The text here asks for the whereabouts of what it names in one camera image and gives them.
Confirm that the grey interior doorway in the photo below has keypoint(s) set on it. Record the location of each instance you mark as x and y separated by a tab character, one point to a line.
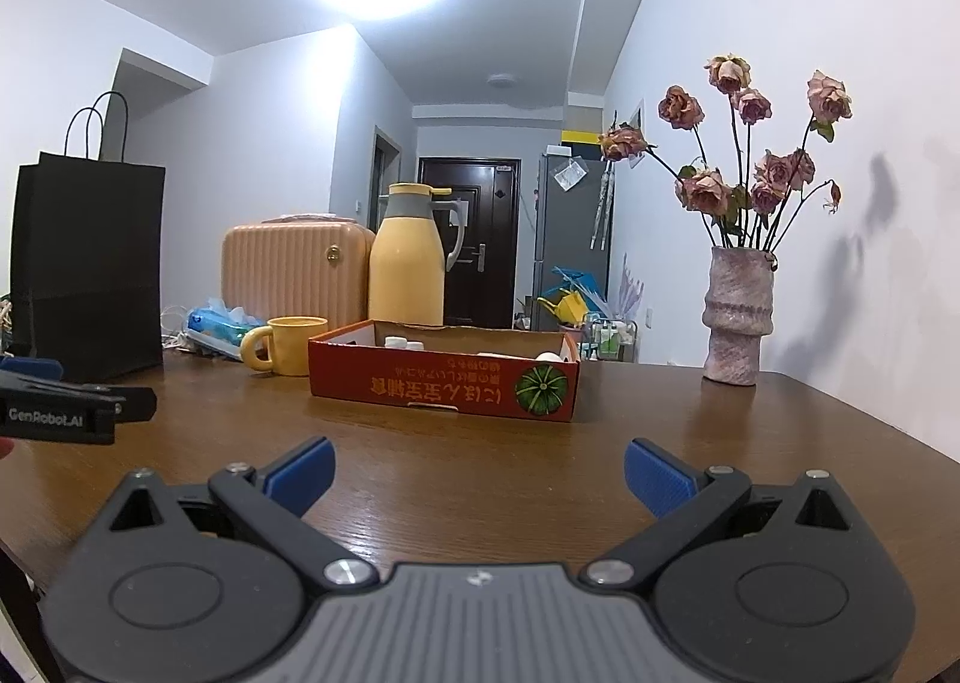
386	180

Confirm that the yellow and black box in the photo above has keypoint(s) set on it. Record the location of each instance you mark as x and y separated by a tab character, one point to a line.
581	141

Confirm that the purple feather decoration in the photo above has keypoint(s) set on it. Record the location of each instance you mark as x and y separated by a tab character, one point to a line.
631	289

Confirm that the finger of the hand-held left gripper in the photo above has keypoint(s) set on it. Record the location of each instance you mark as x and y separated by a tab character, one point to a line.
135	404
30	368

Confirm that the pink ribbed suitcase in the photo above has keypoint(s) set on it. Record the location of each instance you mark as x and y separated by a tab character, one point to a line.
292	270

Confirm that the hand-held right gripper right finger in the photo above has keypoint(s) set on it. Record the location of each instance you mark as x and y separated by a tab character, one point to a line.
660	480

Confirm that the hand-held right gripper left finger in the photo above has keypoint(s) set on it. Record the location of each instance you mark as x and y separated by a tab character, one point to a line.
304	477

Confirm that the black paper bag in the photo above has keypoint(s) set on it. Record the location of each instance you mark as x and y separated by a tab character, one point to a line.
90	263

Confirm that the yellow mug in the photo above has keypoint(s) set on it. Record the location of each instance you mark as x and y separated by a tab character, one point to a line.
300	345

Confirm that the clear plastic bag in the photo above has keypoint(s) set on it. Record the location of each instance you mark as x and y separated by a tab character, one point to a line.
568	173

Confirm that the folded white umbrella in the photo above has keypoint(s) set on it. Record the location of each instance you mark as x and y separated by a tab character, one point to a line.
602	210

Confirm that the blue tissue pack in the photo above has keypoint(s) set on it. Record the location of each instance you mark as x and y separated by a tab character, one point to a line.
221	330

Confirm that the grey refrigerator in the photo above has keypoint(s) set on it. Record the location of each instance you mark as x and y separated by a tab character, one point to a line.
566	240

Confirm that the red cardboard box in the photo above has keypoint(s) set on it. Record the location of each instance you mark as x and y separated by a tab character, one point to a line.
442	383

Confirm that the white wall panel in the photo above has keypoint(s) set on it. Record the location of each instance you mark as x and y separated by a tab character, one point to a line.
639	120

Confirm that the yellow thermos jug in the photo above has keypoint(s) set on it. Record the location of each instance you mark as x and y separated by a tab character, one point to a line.
409	263

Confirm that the dark brown door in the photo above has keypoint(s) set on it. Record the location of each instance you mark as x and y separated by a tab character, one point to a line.
487	240

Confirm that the round ceiling lamp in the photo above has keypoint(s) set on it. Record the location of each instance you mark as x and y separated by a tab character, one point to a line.
502	80

